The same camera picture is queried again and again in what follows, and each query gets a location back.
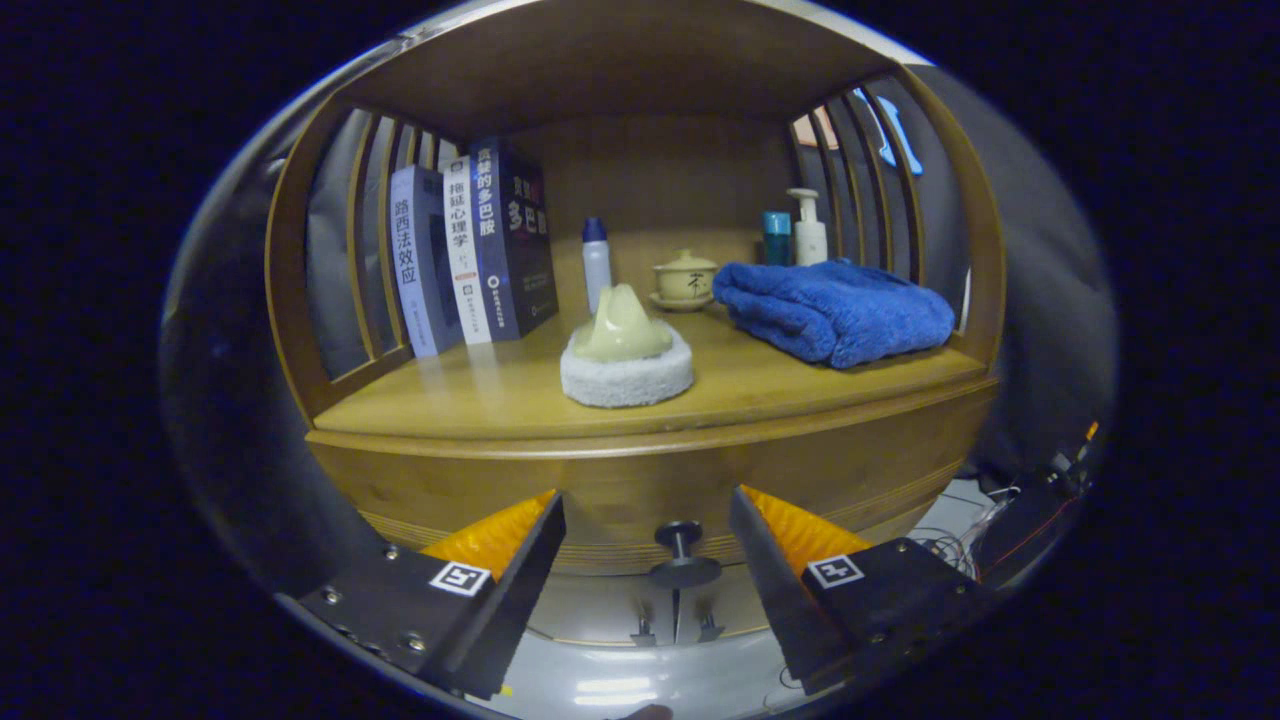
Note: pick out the wooden drawer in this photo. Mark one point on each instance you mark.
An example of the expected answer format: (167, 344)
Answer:
(620, 490)

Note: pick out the wooden countertop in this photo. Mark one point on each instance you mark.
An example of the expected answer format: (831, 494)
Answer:
(500, 390)

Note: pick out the white bottle with blue cap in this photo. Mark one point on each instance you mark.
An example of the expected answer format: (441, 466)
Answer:
(596, 265)

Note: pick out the white book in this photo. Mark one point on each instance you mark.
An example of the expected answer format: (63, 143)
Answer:
(465, 260)

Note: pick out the beige lidded teacup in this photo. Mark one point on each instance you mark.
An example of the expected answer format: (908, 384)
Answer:
(685, 282)

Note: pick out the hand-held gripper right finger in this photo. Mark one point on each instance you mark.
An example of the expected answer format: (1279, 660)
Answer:
(785, 610)

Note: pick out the light blue book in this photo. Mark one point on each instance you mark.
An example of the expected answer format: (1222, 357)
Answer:
(412, 270)

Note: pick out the teal bottle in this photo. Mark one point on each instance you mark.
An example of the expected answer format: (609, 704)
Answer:
(776, 240)

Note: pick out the black drawer knob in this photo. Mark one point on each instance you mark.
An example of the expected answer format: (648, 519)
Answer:
(685, 572)

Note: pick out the black and orange device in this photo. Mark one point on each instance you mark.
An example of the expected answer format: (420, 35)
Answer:
(1070, 455)

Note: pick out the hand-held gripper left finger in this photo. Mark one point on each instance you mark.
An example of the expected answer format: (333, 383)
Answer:
(500, 610)

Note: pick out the wooden cabinet door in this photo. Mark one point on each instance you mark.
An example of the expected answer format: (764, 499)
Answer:
(738, 602)
(600, 605)

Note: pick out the wooden cabinet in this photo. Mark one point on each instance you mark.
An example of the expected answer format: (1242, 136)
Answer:
(620, 60)

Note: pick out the white pump bottle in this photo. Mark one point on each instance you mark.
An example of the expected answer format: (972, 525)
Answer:
(808, 240)

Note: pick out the blue folded towel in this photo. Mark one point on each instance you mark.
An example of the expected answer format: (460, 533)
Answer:
(835, 310)

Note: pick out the dark blue book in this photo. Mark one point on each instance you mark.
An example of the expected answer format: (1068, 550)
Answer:
(515, 250)

